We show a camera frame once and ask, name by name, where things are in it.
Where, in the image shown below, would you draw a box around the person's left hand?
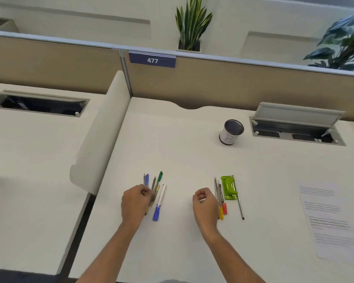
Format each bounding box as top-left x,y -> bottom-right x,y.
121,184 -> 156,226

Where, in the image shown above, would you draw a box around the person's right hand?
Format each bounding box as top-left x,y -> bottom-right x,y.
192,187 -> 221,235

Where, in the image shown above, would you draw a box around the thin brown pencil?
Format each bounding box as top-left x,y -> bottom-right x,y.
144,176 -> 157,216

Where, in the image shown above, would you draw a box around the person's right forearm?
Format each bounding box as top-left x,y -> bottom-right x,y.
201,227 -> 266,283

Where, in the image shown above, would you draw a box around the person's left forearm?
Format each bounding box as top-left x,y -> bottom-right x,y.
76,219 -> 143,283

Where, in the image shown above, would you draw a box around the thin olive pen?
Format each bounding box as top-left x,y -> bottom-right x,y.
151,184 -> 160,207

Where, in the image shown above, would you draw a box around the white marker with blue cap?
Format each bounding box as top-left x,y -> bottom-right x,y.
152,183 -> 167,222

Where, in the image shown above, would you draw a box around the thin grey pen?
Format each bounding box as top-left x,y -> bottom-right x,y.
214,176 -> 220,219

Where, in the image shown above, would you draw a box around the yellow capped marker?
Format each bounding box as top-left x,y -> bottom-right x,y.
218,181 -> 224,220

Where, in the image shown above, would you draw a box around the red capped marker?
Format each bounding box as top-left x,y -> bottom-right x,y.
220,186 -> 228,216

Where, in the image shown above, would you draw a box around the green hole punch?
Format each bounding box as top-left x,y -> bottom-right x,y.
220,175 -> 238,201

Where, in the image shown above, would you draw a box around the silver metal pen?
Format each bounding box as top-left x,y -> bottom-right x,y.
231,175 -> 245,220

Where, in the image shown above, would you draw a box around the white pen cup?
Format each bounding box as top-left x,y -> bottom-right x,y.
218,119 -> 245,146

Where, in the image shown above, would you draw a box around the white desk side divider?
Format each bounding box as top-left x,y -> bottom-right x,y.
70,70 -> 133,196

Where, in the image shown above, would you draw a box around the beige partition panel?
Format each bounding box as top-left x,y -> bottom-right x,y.
120,49 -> 354,123
0,29 -> 125,95

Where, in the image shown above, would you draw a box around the printed paper sheet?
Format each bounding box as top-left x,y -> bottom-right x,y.
296,179 -> 354,260

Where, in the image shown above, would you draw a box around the blue desk number sign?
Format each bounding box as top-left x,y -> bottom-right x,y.
128,51 -> 177,69

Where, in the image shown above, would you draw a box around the snake plant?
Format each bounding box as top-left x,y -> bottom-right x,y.
175,0 -> 214,52

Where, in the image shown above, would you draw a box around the broad leaf green plant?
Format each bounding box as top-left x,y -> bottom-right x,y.
302,14 -> 354,73

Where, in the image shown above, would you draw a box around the beige planter with plant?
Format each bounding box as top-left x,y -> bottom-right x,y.
0,0 -> 20,34

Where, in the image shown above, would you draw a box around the grey desk cable box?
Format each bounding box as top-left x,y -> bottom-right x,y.
0,90 -> 90,118
249,102 -> 347,147

